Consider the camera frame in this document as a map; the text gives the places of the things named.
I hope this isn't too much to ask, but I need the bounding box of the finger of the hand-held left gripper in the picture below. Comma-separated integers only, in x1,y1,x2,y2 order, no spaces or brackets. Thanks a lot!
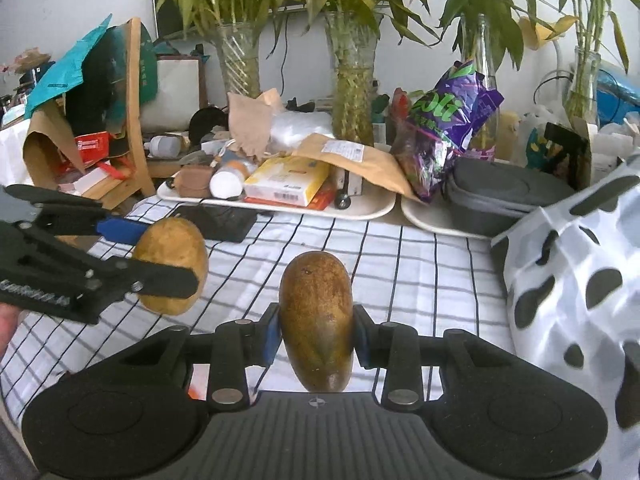
86,255,201,302
1,183,152,244

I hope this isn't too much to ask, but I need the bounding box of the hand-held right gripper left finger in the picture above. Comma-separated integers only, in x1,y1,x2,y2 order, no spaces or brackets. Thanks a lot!
120,301,282,415

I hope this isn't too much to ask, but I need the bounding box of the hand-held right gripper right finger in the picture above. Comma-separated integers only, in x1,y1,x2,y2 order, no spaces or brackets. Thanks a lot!
351,303,507,414

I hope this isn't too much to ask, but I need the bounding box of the round yellow-green mango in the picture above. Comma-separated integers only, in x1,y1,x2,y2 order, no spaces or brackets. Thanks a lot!
132,216,210,316

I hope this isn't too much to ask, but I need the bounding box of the long brownish mango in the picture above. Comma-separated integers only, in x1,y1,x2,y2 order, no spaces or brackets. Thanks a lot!
278,250,355,394

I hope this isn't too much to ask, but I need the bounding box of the black checked white tablecloth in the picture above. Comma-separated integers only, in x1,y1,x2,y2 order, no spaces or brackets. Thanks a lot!
0,196,517,411

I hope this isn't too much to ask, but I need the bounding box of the brown leather pouch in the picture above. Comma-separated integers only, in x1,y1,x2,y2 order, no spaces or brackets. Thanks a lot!
177,164,216,199

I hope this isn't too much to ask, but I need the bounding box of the red box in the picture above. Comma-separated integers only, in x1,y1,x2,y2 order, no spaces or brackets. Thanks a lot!
74,131,112,164

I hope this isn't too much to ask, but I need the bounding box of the white bottle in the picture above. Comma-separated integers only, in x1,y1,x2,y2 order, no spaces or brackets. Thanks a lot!
144,134,184,159

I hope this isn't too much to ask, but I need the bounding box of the white lid jar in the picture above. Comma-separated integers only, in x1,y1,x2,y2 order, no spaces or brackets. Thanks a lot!
209,159,252,200

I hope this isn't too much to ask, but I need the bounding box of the large brown paper bag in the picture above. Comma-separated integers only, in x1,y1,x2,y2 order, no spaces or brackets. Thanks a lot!
22,102,87,192

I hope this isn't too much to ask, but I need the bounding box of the curved wooden rack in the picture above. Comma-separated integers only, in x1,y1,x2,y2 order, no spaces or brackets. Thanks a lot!
55,17,157,211

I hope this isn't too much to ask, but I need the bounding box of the long white tray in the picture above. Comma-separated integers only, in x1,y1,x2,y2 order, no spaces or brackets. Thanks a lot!
156,169,399,221

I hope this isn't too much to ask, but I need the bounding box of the white tray under grey case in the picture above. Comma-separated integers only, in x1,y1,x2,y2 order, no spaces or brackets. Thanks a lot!
400,194,494,240

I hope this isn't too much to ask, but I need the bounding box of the black round object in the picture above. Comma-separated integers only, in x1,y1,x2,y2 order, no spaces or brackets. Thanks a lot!
189,107,229,144

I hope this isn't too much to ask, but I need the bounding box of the flat orange box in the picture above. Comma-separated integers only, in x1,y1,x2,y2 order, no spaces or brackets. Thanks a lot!
245,181,339,211

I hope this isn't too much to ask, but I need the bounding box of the white device with black wheel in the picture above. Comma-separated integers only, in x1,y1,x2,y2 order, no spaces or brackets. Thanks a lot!
333,167,364,210

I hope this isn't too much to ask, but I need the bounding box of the white canvas bag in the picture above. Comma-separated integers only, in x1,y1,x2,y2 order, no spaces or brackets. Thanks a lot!
142,54,207,134

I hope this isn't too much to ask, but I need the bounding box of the yellow cardboard box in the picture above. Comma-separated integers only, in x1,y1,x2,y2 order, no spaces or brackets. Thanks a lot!
243,155,331,208

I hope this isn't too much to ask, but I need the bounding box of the dark green cloth bag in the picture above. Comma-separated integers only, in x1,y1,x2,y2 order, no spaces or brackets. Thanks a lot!
107,22,159,107

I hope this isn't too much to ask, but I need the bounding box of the teal paper bag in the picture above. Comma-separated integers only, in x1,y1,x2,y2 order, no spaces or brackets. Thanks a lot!
24,13,114,117

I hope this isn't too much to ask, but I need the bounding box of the crumpled brown paper bag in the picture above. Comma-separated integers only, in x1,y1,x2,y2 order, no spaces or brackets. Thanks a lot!
227,88,287,159

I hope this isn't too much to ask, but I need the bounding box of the brown padded envelope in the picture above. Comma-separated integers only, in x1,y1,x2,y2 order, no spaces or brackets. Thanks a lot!
292,132,427,204

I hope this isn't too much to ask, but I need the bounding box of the grey zip case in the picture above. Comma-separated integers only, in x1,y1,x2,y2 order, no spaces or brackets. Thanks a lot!
444,157,577,239

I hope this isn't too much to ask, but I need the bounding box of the clear plastic bag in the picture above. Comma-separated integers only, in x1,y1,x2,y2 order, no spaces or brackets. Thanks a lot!
269,109,334,154

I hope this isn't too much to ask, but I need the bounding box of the ribbed glass vase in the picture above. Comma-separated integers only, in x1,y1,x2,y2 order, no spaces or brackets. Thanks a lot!
214,22,264,99

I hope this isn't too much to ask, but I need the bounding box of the cow print cloth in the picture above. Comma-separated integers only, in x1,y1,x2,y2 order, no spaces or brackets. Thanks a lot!
491,159,640,480

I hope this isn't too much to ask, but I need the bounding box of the purple snack bag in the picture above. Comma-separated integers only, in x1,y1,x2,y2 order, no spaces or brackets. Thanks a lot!
391,59,505,204

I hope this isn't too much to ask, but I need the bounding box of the black stand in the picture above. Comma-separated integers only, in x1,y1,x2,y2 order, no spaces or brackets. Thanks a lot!
541,121,592,189

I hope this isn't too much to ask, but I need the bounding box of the glass bottle vase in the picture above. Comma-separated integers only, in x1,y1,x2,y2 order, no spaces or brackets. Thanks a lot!
461,14,502,162

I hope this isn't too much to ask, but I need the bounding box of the small glass vase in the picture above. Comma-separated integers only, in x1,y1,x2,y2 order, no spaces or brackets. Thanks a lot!
564,44,602,127

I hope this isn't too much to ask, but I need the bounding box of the black power cable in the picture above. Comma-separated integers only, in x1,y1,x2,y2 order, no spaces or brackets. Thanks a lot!
271,14,292,87

